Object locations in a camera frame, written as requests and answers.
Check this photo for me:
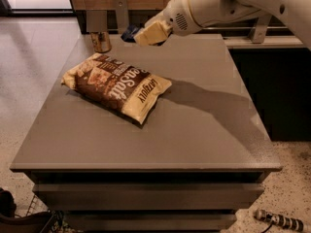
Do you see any grey drawer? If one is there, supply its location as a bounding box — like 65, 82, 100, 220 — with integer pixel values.
65, 215, 236, 232
33, 183, 263, 211

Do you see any brown sea salt chip bag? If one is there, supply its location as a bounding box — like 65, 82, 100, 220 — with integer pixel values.
61, 53, 172, 124

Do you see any blue rxbar blueberry bar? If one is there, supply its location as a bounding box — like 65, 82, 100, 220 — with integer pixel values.
121, 24, 141, 43

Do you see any orange soda can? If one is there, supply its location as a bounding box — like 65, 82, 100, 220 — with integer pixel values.
90, 32, 112, 53

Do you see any right metal bracket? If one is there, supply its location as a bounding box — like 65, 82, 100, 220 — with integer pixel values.
249, 15, 272, 44

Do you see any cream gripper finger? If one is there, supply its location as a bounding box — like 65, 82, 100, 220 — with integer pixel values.
145, 12, 165, 27
134, 20, 172, 46

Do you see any black white striped handle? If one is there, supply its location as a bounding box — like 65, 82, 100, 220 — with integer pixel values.
254, 209, 311, 233

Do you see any wire basket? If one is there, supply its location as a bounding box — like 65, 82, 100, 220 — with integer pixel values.
26, 195, 72, 233

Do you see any metal bracket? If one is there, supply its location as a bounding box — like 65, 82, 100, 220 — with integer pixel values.
114, 0, 129, 34
249, 15, 272, 44

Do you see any horizontal metal rail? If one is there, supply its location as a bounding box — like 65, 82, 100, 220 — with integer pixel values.
108, 25, 295, 33

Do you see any left metal bracket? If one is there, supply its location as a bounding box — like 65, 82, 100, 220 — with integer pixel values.
114, 0, 129, 34

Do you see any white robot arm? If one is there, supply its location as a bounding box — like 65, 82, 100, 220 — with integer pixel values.
134, 0, 311, 49

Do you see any upper grey drawer front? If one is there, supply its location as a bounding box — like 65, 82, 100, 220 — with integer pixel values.
33, 183, 263, 211

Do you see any lower grey drawer front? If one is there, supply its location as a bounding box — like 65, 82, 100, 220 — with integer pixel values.
65, 215, 236, 232

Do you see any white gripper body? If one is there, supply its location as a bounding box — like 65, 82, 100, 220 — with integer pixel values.
163, 0, 208, 36

